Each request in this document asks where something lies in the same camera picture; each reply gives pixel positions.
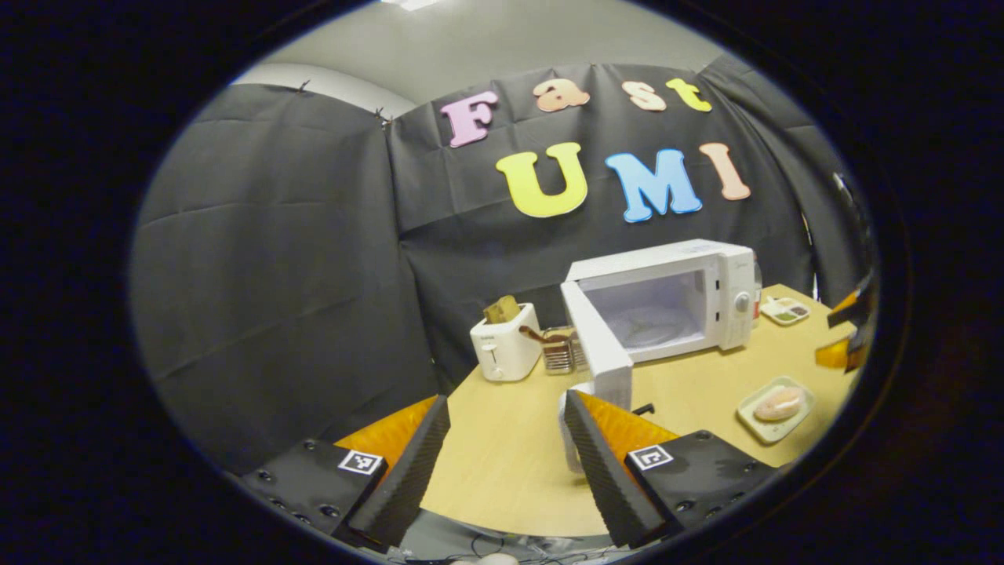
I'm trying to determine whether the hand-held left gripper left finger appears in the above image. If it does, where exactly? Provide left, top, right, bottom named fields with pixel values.
left=235, top=394, right=453, bottom=554

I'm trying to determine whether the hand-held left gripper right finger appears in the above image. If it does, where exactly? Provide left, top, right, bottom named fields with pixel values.
left=562, top=390, right=785, bottom=550

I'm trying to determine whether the bread bun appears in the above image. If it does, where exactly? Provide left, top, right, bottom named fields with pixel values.
left=753, top=387, right=805, bottom=422

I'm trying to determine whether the pale green rectangular plate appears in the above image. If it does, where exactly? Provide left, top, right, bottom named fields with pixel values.
left=736, top=376, right=817, bottom=445

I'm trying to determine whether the white microwave oven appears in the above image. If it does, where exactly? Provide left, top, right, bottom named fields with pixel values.
left=557, top=239, right=758, bottom=476

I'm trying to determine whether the white divided dish with beans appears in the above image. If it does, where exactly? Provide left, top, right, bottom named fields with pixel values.
left=759, top=296, right=811, bottom=326

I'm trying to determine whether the white toaster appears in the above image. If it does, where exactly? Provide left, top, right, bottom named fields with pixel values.
left=469, top=303, right=544, bottom=383

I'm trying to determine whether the black backdrop cloth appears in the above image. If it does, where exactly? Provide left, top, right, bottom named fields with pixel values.
left=129, top=55, right=878, bottom=476

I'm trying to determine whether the metal wire rack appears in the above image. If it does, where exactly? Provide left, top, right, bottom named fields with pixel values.
left=541, top=326, right=589, bottom=376

